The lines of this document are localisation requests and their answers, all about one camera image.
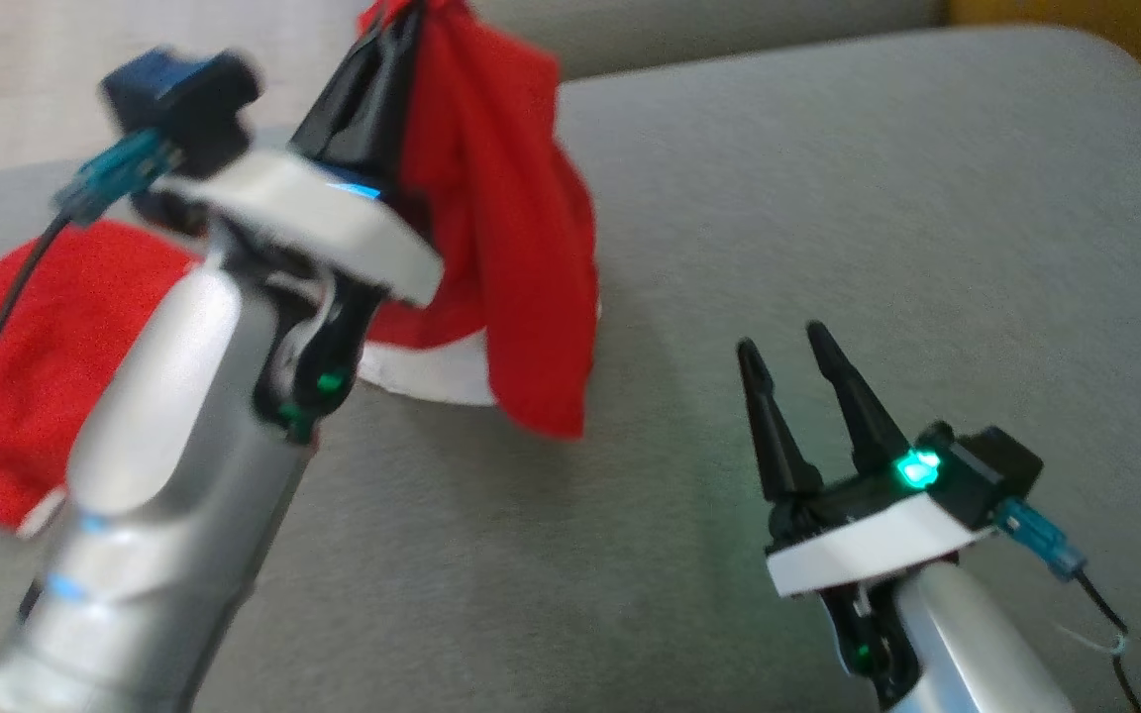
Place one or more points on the red garment with white trim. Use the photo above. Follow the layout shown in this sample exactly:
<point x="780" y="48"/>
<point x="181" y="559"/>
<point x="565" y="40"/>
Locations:
<point x="55" y="337"/>

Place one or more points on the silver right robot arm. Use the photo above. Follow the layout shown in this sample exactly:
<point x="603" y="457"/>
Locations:
<point x="967" y="654"/>

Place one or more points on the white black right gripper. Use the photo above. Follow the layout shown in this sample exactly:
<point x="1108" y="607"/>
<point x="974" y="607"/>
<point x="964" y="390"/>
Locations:
<point x="868" y="550"/>

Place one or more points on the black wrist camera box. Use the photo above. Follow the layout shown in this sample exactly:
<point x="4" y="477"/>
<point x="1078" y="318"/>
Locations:
<point x="184" y="99"/>
<point x="986" y="475"/>

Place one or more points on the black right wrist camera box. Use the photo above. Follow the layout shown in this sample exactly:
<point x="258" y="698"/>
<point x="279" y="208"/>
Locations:
<point x="986" y="475"/>

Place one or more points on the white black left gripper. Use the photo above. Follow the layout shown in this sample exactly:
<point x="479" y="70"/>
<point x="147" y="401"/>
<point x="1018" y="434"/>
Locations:
<point x="303" y="213"/>

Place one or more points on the red white numbered jersey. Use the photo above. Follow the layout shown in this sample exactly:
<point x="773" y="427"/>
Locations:
<point x="511" y="228"/>

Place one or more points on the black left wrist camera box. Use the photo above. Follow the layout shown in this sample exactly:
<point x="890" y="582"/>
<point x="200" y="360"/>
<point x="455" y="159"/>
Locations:
<point x="184" y="99"/>

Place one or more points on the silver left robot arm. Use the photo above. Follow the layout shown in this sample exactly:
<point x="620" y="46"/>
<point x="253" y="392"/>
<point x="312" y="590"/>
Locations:
<point x="164" y="475"/>

